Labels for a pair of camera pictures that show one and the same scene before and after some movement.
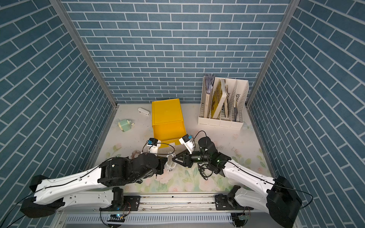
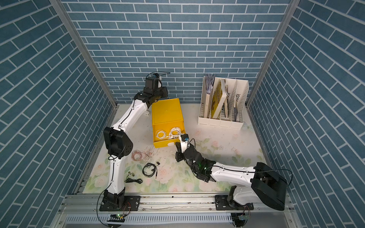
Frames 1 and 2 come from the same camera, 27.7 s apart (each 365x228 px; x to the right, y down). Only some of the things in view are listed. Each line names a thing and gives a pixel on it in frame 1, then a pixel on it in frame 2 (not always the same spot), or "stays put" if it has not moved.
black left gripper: [163, 163] to [164, 90]
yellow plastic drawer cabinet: [168, 122] stays put
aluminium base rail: [173, 211] stays put
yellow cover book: [218, 96] stays put
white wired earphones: [170, 164] to [172, 136]
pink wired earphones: [135, 154] stays put
